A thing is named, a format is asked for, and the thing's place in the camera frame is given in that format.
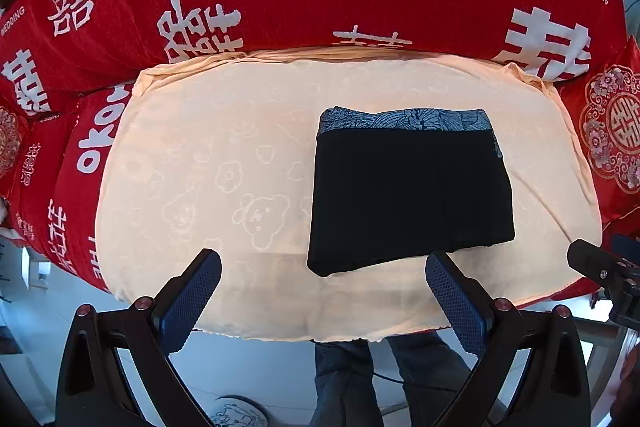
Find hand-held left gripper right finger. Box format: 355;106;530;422
425;251;593;427

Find person's left leg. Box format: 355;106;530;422
312;340;387;427

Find red printed pillow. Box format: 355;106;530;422
0;0;136;118

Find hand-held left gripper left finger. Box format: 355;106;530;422
55;248;223;427

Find dark pants with patterned waistband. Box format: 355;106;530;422
306;106;516;279

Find white patterned slipper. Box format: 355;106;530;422
207;395;274;427

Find black cable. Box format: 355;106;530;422
372;369;453;394

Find cream embossed blanket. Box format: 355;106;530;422
95;46;603;342

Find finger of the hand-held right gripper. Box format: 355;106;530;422
567;239;628;294

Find red embroidered pillow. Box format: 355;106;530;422
557;36;640;228
0;104;32;198

